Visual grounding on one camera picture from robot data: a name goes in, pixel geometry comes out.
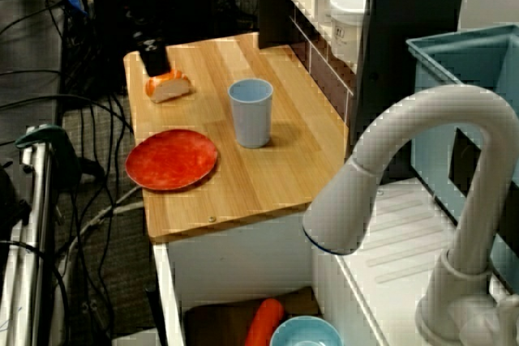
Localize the light blue plastic cup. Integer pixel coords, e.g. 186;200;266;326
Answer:
227;78;274;149

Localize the white toy kitchen unit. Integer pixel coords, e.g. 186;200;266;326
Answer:
152;177;519;346

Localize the light blue bowl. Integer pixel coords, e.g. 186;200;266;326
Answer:
269;315;344;346

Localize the salmon nigiri sushi toy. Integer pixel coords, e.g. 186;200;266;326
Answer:
145;70;192;104

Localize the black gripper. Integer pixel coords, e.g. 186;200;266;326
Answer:
129;15;171;78

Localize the black tiled shelf hutch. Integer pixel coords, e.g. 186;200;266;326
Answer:
257;0;468;152

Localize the aluminium frame rail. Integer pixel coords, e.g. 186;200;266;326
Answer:
0;130;56;346

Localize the brown board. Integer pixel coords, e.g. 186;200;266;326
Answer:
182;287;324;346

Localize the grey curved faucet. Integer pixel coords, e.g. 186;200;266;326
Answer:
302;85;519;346

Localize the teal plastic bin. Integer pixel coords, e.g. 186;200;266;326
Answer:
406;25;519;297

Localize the white cable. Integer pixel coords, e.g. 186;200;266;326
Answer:
76;183;146;244

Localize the green metal clamp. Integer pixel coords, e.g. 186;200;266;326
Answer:
15;124;84;189

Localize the red round plate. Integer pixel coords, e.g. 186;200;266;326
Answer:
124;129;219;192

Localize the orange toy carrot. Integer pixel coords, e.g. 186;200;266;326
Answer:
243;298;285;346

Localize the black computer case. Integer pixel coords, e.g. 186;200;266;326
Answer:
88;0;212;94

